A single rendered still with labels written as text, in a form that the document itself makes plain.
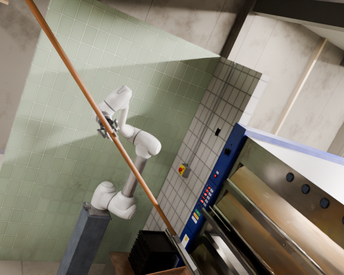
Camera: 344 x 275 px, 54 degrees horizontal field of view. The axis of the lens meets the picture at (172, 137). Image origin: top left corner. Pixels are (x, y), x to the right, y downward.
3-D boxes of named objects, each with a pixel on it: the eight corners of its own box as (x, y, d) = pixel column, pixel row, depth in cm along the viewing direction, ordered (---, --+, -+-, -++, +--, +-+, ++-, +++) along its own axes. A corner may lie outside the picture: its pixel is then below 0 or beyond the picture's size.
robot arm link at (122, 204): (114, 205, 294) (135, 219, 288) (104, 212, 279) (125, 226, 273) (144, 127, 270) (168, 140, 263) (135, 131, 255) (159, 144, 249)
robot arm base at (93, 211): (81, 202, 291) (82, 197, 290) (104, 205, 303) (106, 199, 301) (84, 215, 277) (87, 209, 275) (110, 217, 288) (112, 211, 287)
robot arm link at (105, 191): (97, 197, 299) (106, 176, 293) (113, 208, 294) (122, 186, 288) (86, 202, 284) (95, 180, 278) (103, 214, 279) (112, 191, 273)
